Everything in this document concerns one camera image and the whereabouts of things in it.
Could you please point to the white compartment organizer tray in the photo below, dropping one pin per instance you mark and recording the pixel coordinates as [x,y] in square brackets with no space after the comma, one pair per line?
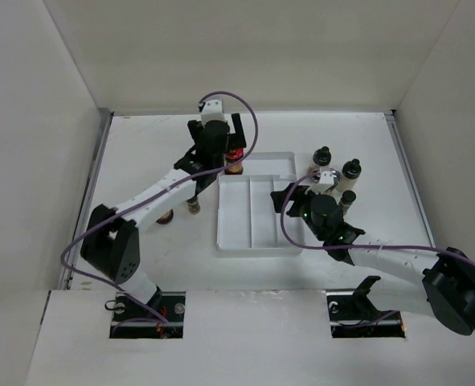
[247,224]

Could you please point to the black-capped beige bottle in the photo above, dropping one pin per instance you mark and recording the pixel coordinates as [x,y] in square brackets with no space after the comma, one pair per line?
[350,173]
[322,157]

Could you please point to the red-capped amber sauce jar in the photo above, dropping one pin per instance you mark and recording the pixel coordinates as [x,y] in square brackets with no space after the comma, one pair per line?
[234,162]

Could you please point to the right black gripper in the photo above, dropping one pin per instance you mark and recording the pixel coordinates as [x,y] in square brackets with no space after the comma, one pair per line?
[295,196]

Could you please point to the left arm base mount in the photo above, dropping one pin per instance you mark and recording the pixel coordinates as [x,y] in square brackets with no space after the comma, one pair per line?
[130,321]

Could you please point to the black-capped beige bottle right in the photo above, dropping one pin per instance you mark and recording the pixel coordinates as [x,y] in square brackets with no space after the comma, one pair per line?
[350,173]

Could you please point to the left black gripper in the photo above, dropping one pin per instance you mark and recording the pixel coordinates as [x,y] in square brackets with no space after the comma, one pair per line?
[235,139]

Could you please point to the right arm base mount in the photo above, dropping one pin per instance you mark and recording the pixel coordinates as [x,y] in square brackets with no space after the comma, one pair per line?
[353,316]

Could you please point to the silver-capped spice bottle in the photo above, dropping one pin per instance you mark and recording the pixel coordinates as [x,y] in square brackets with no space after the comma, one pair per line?
[329,178]

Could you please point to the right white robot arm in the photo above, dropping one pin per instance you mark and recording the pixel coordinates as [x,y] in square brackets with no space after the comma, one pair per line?
[444,279]

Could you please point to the small black-capped spice jar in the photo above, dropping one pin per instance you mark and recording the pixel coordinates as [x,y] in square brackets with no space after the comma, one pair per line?
[193,205]

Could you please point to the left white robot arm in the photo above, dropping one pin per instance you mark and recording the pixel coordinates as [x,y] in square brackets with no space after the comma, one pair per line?
[113,247]

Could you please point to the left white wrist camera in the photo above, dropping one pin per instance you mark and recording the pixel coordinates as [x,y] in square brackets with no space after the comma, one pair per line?
[212,110]

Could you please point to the black-capped beige bottle rear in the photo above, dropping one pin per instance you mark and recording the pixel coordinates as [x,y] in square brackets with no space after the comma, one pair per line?
[322,157]

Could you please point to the small black-capped pepper jar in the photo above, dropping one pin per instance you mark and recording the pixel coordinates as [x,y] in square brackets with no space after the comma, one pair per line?
[346,201]

